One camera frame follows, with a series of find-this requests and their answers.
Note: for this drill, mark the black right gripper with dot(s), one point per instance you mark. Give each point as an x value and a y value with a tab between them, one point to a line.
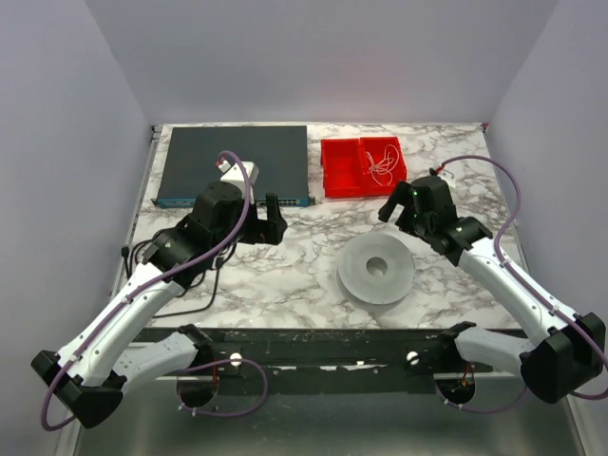
408	215

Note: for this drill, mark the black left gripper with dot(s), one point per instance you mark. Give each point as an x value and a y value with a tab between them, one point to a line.
261	226

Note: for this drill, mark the grey perforated cable spool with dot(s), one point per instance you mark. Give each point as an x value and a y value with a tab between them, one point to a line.
375	269

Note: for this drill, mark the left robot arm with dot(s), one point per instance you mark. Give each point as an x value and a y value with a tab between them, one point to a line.
91	374

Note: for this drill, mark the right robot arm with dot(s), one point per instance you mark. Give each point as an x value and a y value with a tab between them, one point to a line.
561	351

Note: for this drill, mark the right red plastic bin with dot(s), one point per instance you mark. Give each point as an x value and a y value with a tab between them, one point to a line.
383	165

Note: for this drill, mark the red plastic bin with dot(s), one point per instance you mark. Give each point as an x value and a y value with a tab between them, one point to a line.
383	165
342	169

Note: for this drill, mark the left red plastic bin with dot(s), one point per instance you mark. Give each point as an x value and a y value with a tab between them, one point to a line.
342	169

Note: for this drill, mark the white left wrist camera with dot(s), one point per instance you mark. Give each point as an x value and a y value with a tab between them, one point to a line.
233	174

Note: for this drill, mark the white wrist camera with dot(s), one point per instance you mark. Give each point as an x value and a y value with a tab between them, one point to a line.
444	174
233	174

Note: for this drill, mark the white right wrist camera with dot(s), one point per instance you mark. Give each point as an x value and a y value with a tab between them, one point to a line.
444	174

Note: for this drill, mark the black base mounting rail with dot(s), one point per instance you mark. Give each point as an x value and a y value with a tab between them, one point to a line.
247	362

